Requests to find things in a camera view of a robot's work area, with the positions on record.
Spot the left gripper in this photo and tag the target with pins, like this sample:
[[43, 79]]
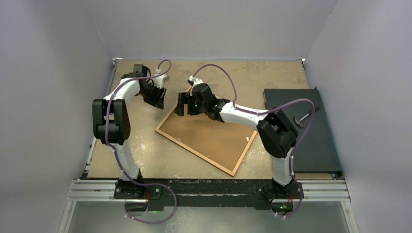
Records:
[[158, 100]]

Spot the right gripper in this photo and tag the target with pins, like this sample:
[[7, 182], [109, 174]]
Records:
[[185, 98]]

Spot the wooden picture frame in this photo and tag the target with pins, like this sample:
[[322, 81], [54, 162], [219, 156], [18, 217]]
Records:
[[184, 164]]

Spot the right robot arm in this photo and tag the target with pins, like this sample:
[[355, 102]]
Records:
[[276, 132]]

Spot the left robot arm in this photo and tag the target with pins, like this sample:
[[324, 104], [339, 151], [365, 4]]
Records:
[[111, 124]]

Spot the small hammer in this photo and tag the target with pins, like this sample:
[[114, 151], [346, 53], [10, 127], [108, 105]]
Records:
[[298, 120]]

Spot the black mat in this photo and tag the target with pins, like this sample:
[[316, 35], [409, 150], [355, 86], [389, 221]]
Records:
[[317, 152]]

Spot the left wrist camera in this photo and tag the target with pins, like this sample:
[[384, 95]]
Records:
[[160, 79]]

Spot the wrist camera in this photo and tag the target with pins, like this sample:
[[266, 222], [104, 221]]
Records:
[[160, 79], [193, 82]]

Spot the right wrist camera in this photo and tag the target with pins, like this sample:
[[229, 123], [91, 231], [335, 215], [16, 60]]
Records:
[[193, 82]]

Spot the aluminium rail frame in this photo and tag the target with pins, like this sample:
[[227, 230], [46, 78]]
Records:
[[323, 191]]

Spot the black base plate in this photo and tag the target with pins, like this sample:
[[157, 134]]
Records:
[[261, 194]]

